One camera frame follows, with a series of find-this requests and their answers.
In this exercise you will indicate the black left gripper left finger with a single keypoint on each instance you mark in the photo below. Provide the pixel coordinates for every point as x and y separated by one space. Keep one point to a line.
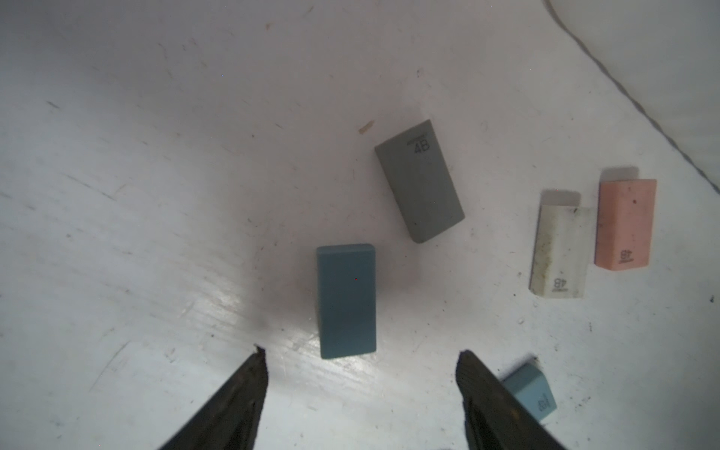
230 419

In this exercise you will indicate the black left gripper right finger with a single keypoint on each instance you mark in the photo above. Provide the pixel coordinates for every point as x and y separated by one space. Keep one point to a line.
494 419

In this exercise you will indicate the blue eraser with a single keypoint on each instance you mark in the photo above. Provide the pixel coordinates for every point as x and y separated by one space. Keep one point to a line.
347 300
531 389

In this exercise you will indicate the white eraser upper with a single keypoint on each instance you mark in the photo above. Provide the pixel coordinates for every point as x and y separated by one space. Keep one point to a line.
563 250

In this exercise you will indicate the blue eraser centre left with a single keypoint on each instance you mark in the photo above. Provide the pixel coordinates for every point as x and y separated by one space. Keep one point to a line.
347 300

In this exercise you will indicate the grey eraser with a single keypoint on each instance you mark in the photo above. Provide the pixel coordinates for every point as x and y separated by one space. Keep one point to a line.
417 174

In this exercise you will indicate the pink eraser upper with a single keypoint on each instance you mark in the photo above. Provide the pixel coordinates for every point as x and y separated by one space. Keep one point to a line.
625 221

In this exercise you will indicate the white storage box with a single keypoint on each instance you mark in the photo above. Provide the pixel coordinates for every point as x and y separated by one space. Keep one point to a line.
663 56

